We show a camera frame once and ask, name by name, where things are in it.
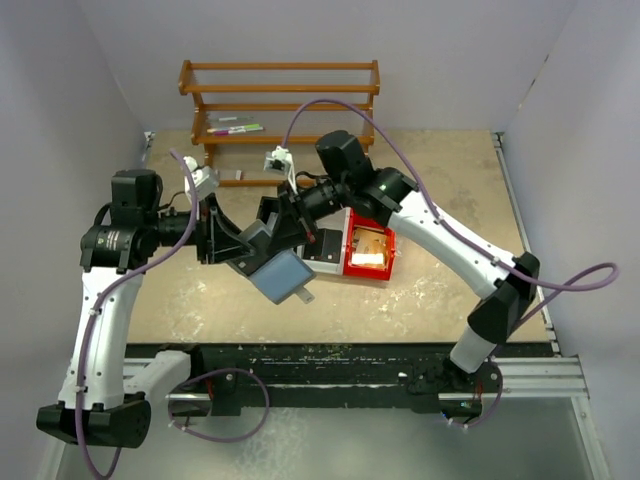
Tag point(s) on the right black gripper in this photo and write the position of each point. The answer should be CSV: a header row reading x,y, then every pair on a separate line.
x,y
284,235

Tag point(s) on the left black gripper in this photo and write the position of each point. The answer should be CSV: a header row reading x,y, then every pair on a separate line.
x,y
221,230

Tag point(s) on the grey card holder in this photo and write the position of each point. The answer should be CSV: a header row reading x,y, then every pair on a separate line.
x,y
277,276

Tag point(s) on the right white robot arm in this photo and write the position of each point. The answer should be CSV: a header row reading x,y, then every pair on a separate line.
x,y
503,282

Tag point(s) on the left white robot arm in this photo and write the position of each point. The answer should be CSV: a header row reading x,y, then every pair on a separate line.
x,y
97,405

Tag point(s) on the black plastic bin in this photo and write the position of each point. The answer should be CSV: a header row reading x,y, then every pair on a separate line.
x,y
267,210

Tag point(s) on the black object in white bin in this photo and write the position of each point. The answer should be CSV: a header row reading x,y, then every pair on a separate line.
x,y
327,248

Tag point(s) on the white plastic bin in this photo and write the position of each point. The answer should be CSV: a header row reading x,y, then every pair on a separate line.
x,y
337,221

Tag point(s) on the red plastic bin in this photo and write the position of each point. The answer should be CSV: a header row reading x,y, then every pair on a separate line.
x,y
353,271

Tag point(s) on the wooden pieces in red bin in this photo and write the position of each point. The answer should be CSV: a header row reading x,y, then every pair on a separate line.
x,y
370,248

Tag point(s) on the light green marker pen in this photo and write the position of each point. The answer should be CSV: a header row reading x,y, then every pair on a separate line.
x,y
249,128

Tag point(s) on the pink marker pen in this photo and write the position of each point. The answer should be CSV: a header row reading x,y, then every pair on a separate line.
x,y
226,132

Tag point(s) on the wooden slatted rack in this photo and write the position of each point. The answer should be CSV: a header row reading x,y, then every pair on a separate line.
x,y
300,100

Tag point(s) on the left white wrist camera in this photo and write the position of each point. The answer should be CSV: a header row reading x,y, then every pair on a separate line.
x,y
205,180

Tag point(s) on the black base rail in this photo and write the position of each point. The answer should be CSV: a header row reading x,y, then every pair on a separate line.
x,y
414,376

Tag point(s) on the aluminium frame rail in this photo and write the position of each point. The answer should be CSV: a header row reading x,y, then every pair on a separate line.
x,y
542,377

